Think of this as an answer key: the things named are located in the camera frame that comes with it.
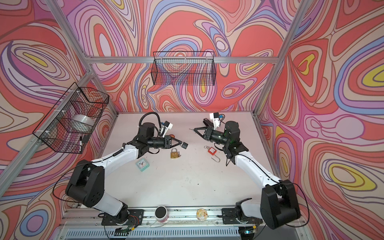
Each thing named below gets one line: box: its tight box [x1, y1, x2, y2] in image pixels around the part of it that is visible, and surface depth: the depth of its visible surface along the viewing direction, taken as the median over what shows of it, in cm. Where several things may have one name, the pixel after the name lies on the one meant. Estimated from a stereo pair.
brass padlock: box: [170, 147, 182, 159], surface depth 98 cm
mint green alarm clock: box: [136, 158, 150, 172], surface depth 91 cm
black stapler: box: [203, 118, 214, 128], surface depth 113 cm
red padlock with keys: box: [203, 145, 221, 163], surface depth 98 cm
